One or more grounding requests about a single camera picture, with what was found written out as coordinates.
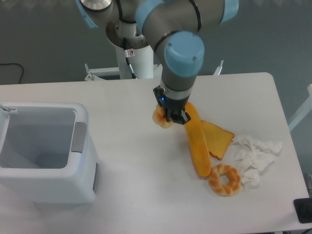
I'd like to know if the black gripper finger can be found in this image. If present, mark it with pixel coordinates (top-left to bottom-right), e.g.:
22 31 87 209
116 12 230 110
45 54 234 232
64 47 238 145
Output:
153 85 165 107
167 108 191 124

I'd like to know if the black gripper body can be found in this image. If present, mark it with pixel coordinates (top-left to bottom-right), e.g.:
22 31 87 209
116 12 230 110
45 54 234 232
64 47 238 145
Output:
162 91 189 117

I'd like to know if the round knotted bread roll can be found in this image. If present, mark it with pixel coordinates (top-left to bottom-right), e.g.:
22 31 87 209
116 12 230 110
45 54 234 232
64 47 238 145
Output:
152 105 174 129

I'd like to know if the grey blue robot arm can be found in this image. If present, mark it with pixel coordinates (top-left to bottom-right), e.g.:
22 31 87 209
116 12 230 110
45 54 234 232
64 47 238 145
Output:
76 0 239 124

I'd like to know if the toast bread slice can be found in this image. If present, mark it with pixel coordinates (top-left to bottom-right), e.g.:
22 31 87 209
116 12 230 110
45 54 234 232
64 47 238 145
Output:
201 120 235 160

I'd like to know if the long orange baguette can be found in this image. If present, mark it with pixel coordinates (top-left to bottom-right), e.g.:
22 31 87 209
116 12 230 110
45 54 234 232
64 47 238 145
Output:
184 102 212 177

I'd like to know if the crumpled white tissue paper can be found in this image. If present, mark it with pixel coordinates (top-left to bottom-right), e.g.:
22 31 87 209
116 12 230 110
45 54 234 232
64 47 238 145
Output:
231 135 283 191

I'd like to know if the white plastic bin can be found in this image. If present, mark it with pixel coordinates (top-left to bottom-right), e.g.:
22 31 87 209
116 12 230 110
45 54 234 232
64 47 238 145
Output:
0 101 99 204

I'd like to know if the black device at edge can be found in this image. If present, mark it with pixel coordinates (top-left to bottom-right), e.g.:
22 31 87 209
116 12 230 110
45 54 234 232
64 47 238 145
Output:
293 197 312 224

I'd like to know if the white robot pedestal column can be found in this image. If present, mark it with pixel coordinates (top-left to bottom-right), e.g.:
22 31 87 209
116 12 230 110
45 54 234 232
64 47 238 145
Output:
115 46 154 79

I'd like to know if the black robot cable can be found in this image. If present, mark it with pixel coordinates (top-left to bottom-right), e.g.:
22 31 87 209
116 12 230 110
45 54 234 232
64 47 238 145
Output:
122 38 137 79

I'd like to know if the white metal base frame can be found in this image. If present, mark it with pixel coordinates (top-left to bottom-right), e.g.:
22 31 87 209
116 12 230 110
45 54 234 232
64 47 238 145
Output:
84 59 225 81

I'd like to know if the ring shaped braided bread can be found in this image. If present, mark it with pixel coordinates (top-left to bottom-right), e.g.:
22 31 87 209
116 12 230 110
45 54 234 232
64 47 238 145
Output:
208 164 241 196

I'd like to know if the white frame at right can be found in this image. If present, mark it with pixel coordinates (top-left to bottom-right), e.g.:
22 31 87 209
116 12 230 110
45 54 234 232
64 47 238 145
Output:
288 84 312 132

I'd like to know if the black floor cable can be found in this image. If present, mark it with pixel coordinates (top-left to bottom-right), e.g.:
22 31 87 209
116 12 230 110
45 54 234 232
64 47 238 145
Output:
0 63 25 85

